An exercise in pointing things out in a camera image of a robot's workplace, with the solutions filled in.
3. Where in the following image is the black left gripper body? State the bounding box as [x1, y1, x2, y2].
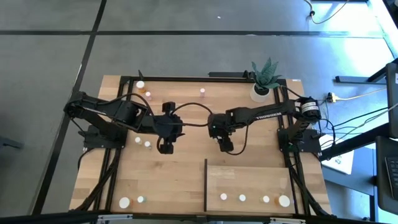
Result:
[154, 101, 184, 155]

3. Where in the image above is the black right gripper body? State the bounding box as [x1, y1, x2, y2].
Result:
[207, 112, 234, 153]

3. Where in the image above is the large white cap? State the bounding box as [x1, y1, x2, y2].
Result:
[118, 197, 133, 210]

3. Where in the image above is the green plant in white pot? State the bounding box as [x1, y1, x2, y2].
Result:
[249, 57, 283, 103]

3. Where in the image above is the black bar behind table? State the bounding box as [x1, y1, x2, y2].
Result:
[208, 71, 254, 79]

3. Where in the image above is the white sheet with blue logo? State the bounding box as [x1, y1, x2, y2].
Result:
[322, 136, 355, 175]

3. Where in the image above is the black desk leg bar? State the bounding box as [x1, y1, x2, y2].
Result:
[320, 123, 392, 161]
[335, 67, 389, 85]

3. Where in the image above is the black monitor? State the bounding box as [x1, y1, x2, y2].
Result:
[385, 61, 398, 139]

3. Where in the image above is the black laptop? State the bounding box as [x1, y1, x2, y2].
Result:
[374, 135, 398, 216]

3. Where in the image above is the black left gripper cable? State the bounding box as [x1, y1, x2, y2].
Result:
[171, 101, 215, 128]

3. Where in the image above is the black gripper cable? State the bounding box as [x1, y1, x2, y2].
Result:
[171, 101, 215, 128]
[228, 123, 250, 156]

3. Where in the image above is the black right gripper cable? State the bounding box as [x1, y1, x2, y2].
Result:
[228, 123, 250, 156]

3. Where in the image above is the wooden shelf with black frame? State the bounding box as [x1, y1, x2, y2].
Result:
[203, 158, 296, 215]

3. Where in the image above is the black cable bundle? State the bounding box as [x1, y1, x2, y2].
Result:
[74, 148, 122, 212]
[285, 152, 332, 217]

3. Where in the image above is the aluminium frame bar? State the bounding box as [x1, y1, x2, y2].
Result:
[96, 213, 307, 224]

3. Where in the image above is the yellow power cable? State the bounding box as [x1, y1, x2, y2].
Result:
[336, 87, 388, 101]

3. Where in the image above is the black floor cable with plug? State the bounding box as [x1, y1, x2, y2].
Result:
[303, 0, 351, 25]

